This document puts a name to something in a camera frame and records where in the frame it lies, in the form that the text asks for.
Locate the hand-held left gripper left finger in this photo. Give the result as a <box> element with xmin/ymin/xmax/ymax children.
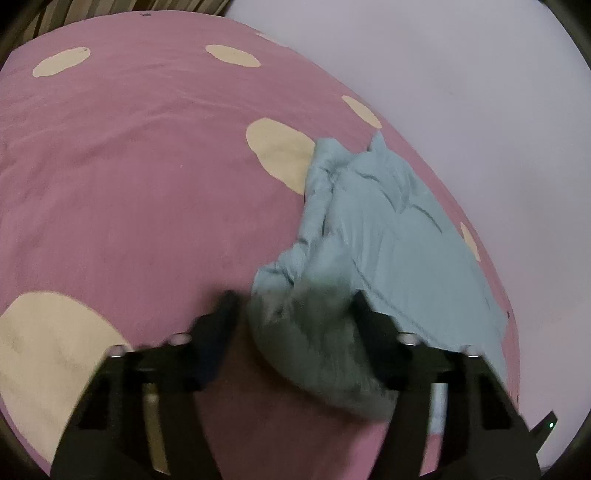
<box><xmin>50</xmin><ymin>290</ymin><xmax>242</xmax><ymax>480</ymax></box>

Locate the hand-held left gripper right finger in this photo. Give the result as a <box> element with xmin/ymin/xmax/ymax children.
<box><xmin>350</xmin><ymin>291</ymin><xmax>542</xmax><ymax>480</ymax></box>

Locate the light blue puffer jacket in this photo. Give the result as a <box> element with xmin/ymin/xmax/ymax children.
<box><xmin>247</xmin><ymin>130</ymin><xmax>509</xmax><ymax>422</ymax></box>

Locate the pink dotted bedsheet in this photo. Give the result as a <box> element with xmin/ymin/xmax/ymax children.
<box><xmin>0</xmin><ymin>11</ymin><xmax>522</xmax><ymax>480</ymax></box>

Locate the striped padded headboard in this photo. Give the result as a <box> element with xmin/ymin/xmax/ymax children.
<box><xmin>25</xmin><ymin>0</ymin><xmax>229</xmax><ymax>37</ymax></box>

